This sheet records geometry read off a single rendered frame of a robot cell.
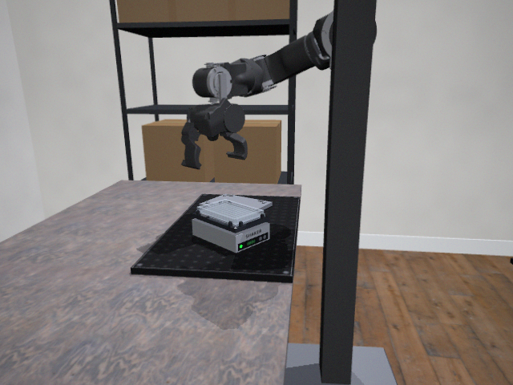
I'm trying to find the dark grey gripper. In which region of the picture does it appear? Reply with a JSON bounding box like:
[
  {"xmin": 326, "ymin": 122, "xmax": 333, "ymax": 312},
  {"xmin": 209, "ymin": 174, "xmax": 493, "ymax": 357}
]
[{"xmin": 181, "ymin": 73, "xmax": 248, "ymax": 169}]

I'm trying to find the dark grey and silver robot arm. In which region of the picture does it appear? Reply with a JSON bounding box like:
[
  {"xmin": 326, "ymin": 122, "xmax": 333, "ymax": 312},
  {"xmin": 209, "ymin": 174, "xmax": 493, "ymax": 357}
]
[{"xmin": 192, "ymin": 11, "xmax": 333, "ymax": 103}]

